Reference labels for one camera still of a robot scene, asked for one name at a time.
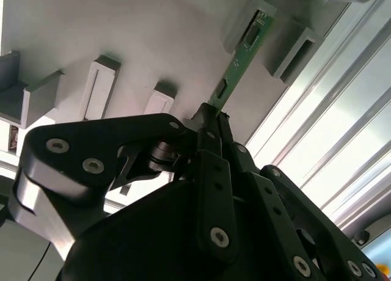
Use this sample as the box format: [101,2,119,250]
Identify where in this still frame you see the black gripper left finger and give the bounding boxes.
[9,103,239,263]

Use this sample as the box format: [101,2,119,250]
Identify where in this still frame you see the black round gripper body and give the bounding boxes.
[59,178,296,281]

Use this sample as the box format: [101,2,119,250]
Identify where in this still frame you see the green RAM stick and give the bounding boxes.
[207,9,276,115]

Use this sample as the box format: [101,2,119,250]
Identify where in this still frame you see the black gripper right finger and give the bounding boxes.
[218,113,384,281]

